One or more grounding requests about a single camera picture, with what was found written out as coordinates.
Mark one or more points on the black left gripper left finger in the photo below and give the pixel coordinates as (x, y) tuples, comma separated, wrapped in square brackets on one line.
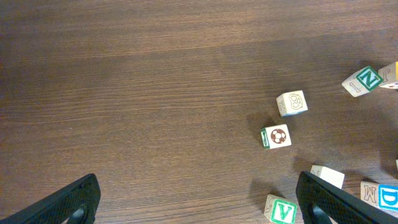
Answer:
[(75, 203)]

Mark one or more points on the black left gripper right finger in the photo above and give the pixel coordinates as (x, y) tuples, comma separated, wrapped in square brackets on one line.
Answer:
[(322, 202)]

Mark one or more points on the plain cream wooden block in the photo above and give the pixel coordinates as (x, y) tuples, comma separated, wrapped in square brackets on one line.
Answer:
[(331, 176)]

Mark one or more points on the soccer ball wooden block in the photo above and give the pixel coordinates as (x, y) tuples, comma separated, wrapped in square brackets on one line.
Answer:
[(275, 136)]

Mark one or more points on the pretzel picture wooden block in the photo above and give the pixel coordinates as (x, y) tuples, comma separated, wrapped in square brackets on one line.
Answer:
[(291, 103)]

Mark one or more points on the green N wooden block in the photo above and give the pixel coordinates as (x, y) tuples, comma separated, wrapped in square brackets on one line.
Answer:
[(362, 82)]

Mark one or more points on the yellow J wooden block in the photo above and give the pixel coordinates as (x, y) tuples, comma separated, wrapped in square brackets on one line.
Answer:
[(389, 76)]

